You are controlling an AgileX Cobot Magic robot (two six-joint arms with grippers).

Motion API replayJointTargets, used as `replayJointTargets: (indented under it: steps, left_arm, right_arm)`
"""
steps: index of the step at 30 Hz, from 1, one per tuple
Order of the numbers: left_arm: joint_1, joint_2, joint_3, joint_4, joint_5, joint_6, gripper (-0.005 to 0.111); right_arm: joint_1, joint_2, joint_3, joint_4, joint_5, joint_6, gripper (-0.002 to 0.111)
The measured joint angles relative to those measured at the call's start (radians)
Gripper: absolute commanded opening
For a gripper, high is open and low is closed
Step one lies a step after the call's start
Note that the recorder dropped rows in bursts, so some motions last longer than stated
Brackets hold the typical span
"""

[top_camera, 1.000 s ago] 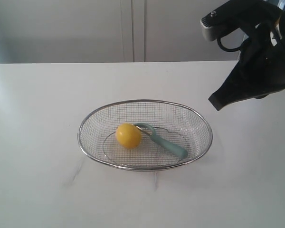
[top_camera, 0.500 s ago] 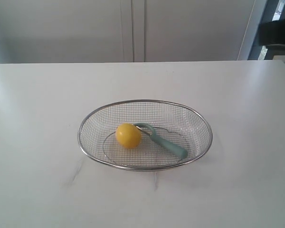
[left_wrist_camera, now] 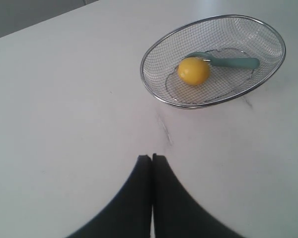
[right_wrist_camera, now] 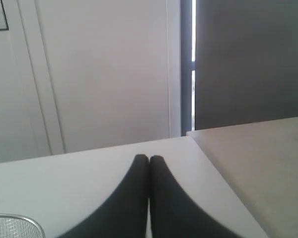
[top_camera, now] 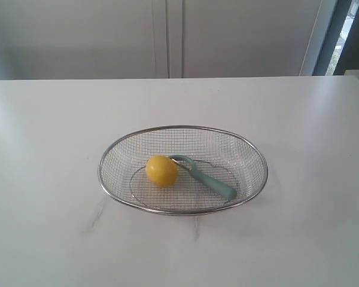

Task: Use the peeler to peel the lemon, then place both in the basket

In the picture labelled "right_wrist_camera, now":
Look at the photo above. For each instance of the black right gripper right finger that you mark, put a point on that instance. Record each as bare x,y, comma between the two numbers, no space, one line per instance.
173,214

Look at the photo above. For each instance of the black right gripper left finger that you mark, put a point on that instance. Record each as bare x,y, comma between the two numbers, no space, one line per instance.
124,213

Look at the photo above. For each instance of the adjacent white side table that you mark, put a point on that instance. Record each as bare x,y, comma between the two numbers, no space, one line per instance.
259,161

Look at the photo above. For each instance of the white cabinet doors in background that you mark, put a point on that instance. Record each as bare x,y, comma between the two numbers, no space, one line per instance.
85,74

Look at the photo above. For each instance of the oval metal wire mesh basket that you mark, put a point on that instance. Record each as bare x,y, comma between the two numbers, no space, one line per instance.
16,226

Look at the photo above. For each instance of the window with dark frame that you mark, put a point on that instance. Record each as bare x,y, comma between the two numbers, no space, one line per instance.
187,34

